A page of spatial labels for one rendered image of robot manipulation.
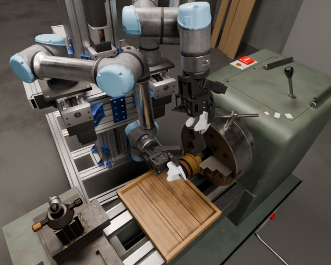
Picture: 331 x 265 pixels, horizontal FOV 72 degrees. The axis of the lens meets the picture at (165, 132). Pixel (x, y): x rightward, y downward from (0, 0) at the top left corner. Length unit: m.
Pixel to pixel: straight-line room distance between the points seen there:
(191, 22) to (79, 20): 0.87
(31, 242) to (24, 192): 1.38
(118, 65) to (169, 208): 0.62
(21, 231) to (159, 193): 0.55
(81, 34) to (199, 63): 0.89
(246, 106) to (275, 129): 0.14
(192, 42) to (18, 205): 2.05
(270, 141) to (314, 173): 1.80
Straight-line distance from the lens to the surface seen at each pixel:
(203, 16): 0.57
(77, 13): 1.34
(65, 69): 0.97
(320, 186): 2.64
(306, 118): 1.04
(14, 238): 1.08
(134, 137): 1.00
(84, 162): 2.13
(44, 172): 2.46
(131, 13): 0.67
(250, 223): 1.50
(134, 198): 1.07
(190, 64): 0.59
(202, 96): 0.63
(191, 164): 0.90
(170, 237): 1.00
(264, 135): 0.96
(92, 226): 0.89
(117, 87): 0.83
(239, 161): 0.90
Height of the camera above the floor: 1.82
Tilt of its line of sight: 44 degrees down
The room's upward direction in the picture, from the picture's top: 3 degrees clockwise
